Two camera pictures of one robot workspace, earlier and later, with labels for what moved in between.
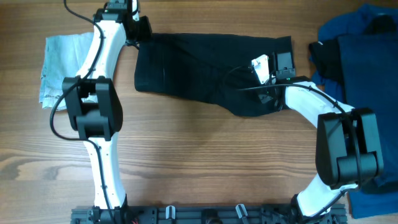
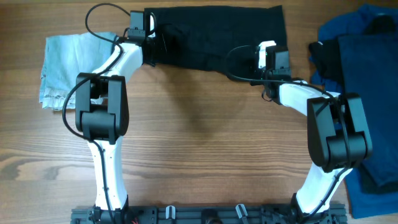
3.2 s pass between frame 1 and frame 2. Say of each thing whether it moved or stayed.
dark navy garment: stayed
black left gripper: moved
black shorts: moved
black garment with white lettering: stayed
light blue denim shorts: stayed
